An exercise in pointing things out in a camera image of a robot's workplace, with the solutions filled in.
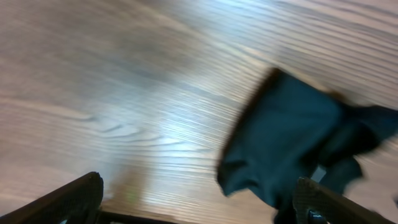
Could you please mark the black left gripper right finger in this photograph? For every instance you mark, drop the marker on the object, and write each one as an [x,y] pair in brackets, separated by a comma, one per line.
[314,203]

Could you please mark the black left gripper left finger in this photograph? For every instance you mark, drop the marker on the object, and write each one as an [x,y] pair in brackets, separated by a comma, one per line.
[76,202]

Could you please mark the black t-shirt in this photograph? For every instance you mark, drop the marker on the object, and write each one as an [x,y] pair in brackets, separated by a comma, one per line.
[291,130]

